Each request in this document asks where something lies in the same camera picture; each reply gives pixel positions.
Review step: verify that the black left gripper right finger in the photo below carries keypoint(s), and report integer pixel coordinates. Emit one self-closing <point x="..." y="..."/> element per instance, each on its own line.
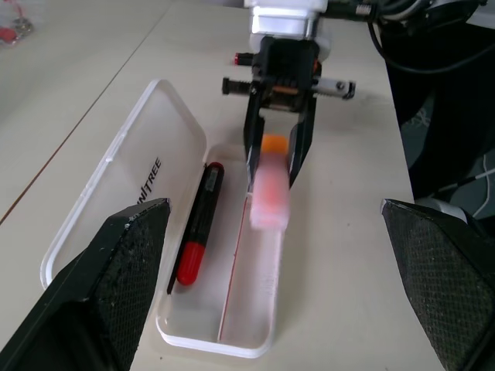
<point x="444" y="278"/>

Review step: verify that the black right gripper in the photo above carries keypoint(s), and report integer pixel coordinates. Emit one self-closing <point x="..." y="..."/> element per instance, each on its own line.
<point x="286" y="65"/>

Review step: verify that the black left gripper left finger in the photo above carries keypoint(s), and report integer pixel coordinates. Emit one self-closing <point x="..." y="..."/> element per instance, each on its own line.
<point x="96" y="293"/>

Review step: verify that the orange highlighter marker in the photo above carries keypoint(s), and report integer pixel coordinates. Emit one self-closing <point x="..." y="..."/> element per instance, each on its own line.
<point x="270" y="185"/>

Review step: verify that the translucent white pencil case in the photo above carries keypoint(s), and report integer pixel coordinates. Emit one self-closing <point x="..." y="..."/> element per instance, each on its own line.
<point x="201" y="301"/>

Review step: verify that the black marker with red cap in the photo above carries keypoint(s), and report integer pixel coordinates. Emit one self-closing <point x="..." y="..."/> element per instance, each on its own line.
<point x="201" y="216"/>

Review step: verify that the dark robot body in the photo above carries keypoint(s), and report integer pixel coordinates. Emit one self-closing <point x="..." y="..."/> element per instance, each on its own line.
<point x="448" y="116"/>

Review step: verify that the clear bag with red items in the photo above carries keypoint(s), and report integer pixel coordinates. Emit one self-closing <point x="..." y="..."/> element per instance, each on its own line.
<point x="13" y="29"/>

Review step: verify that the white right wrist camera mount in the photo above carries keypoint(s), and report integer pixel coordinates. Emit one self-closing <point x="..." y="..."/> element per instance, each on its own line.
<point x="286" y="23"/>

